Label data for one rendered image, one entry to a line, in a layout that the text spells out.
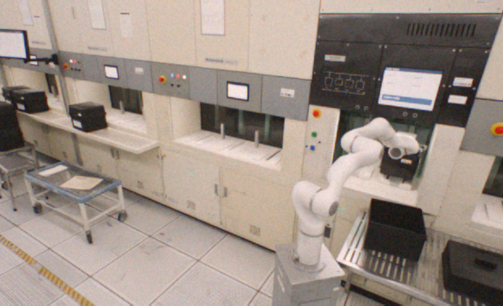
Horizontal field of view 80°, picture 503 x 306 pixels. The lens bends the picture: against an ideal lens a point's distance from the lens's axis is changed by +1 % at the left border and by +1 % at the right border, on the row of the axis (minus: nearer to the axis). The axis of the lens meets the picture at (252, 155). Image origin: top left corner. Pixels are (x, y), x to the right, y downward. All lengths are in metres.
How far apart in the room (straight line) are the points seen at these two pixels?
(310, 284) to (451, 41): 1.40
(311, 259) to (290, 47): 1.31
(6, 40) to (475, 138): 3.93
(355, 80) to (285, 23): 0.58
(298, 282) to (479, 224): 1.15
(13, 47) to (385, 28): 3.30
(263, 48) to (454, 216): 1.59
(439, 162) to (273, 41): 1.25
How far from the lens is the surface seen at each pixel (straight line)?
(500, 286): 1.77
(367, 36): 1.94
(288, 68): 2.09
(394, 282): 1.69
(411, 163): 2.23
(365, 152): 1.54
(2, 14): 5.13
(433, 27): 1.90
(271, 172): 2.36
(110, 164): 3.90
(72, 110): 3.65
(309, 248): 1.54
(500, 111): 1.95
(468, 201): 2.11
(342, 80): 1.98
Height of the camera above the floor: 1.86
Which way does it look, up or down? 23 degrees down
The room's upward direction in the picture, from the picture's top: 2 degrees clockwise
